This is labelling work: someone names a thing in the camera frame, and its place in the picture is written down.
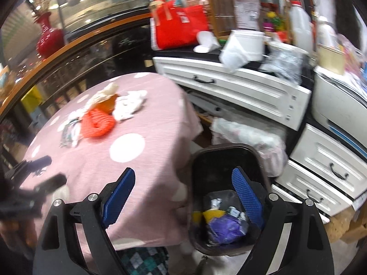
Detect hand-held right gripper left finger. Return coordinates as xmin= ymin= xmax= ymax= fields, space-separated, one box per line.
xmin=33 ymin=168 xmax=136 ymax=275

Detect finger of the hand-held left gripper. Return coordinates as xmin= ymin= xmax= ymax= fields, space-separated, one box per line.
xmin=17 ymin=155 xmax=53 ymax=175
xmin=32 ymin=173 xmax=68 ymax=197

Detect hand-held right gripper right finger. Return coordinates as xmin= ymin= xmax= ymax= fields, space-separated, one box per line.
xmin=232 ymin=166 xmax=336 ymax=275

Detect green white drink carton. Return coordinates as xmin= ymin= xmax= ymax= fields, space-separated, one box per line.
xmin=229 ymin=206 xmax=247 ymax=222

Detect purple plastic bag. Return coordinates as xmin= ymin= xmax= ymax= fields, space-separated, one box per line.
xmin=208 ymin=215 xmax=244 ymax=242

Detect yellow foam fruit net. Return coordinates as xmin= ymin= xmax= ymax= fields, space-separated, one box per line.
xmin=193 ymin=209 xmax=227 ymax=224

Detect dark brown waste bin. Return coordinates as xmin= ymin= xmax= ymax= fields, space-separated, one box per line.
xmin=188 ymin=143 xmax=273 ymax=258

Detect white printed wrapper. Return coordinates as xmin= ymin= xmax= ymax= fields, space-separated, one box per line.
xmin=60 ymin=111 xmax=84 ymax=147

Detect orange knitted cloth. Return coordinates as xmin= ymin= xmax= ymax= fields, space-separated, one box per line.
xmin=81 ymin=107 xmax=117 ymax=138

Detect orange wrapper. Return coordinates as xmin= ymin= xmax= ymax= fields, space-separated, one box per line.
xmin=99 ymin=94 xmax=119 ymax=114

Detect large white tissue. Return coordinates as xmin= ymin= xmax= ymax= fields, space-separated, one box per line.
xmin=113 ymin=90 xmax=148 ymax=122

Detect cream foam fruit net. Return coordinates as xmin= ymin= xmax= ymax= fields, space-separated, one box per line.
xmin=85 ymin=82 xmax=120 ymax=106

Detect person's left hand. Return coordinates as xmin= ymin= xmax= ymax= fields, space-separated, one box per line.
xmin=0 ymin=219 xmax=39 ymax=254

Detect pink polka dot tablecloth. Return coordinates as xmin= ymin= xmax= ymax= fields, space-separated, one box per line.
xmin=19 ymin=72 xmax=204 ymax=253

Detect white plastic sack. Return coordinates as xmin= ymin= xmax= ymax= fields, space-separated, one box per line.
xmin=211 ymin=117 xmax=289 ymax=177

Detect yellow sign board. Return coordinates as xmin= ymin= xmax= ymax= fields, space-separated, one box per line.
xmin=21 ymin=87 xmax=43 ymax=112

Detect plaid trousers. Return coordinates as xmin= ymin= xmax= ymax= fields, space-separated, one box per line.
xmin=119 ymin=246 xmax=170 ymax=275

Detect cardboard box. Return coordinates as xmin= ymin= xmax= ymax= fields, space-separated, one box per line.
xmin=327 ymin=203 xmax=367 ymax=244

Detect red ceramic vase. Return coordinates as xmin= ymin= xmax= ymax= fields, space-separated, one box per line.
xmin=34 ymin=11 xmax=65 ymax=59

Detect white printer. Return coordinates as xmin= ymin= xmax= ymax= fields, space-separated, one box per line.
xmin=311 ymin=66 xmax=367 ymax=146

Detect white plastic bucket liner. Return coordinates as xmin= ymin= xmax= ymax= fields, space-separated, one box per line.
xmin=219 ymin=38 xmax=248 ymax=73

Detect white plastic bucket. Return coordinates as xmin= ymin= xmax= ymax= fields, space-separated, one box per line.
xmin=231 ymin=29 xmax=266 ymax=62

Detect dried flower branches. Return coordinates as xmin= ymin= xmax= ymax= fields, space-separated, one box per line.
xmin=29 ymin=0 xmax=58 ymax=16

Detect white plastic holder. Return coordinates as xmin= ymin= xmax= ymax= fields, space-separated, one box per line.
xmin=193 ymin=31 xmax=221 ymax=53

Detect beige tape roll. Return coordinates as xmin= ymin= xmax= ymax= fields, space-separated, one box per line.
xmin=317 ymin=43 xmax=346 ymax=75

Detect glass terrarium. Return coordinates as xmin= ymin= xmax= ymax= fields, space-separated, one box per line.
xmin=56 ymin=0 xmax=150 ymax=32

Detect clear plastic snack bag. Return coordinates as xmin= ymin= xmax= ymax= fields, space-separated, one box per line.
xmin=337 ymin=34 xmax=367 ymax=78

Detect yellow green small bottle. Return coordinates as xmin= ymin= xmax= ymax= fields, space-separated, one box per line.
xmin=264 ymin=10 xmax=287 ymax=33

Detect white jug red cap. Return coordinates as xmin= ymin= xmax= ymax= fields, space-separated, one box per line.
xmin=288 ymin=0 xmax=314 ymax=53

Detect red tote bag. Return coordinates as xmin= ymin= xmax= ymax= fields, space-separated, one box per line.
xmin=153 ymin=0 xmax=211 ymax=50

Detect small white bottle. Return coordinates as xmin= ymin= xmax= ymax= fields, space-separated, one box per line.
xmin=315 ymin=16 xmax=337 ymax=48

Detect printed flat packet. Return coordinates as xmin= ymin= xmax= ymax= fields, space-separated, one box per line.
xmin=234 ymin=0 xmax=261 ymax=30

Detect bamboo shelf rack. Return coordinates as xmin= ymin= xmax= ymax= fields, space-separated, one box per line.
xmin=206 ymin=0 xmax=291 ymax=39

